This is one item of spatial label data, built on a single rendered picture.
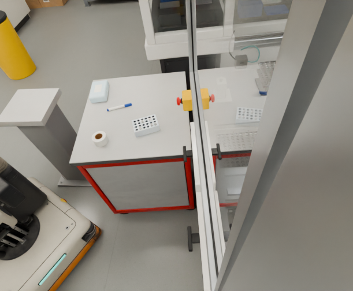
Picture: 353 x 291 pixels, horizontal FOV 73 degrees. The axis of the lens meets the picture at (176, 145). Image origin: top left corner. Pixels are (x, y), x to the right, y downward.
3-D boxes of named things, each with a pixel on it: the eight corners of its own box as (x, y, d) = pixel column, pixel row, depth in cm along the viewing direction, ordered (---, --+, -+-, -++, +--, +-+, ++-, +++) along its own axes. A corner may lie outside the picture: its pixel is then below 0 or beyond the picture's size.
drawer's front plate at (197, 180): (196, 198, 90) (195, 184, 81) (191, 138, 107) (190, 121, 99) (200, 197, 90) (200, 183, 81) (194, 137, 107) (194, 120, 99)
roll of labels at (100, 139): (100, 149, 116) (97, 144, 113) (91, 142, 119) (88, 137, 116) (111, 140, 119) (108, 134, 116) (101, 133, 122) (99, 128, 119)
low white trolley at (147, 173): (115, 220, 173) (69, 163, 113) (125, 150, 211) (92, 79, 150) (196, 215, 170) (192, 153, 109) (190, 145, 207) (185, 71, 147)
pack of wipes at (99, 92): (107, 101, 136) (104, 96, 133) (90, 104, 137) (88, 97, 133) (110, 85, 146) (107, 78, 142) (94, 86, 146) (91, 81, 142)
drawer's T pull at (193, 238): (188, 252, 71) (188, 250, 70) (187, 227, 76) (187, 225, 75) (200, 251, 71) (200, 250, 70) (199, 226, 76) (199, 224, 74)
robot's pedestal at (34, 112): (58, 186, 195) (-8, 123, 135) (70, 155, 213) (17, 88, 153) (93, 186, 192) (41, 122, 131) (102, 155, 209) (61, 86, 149)
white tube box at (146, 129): (136, 137, 118) (134, 132, 115) (133, 125, 124) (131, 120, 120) (160, 130, 120) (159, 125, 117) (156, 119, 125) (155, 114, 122)
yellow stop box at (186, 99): (182, 111, 115) (181, 100, 109) (181, 101, 119) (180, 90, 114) (192, 111, 115) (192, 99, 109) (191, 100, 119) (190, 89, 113)
